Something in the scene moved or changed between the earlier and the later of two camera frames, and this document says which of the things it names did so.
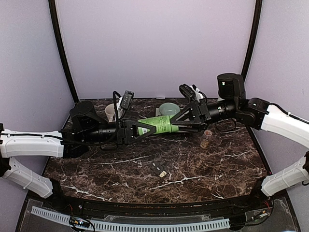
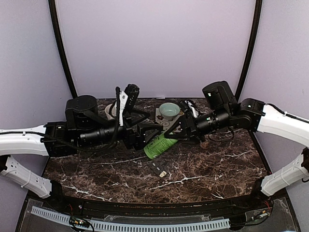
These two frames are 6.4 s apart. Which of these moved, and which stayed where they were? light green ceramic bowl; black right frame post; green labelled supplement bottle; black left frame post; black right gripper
Moved: green labelled supplement bottle; black right gripper
Stayed: black right frame post; light green ceramic bowl; black left frame post
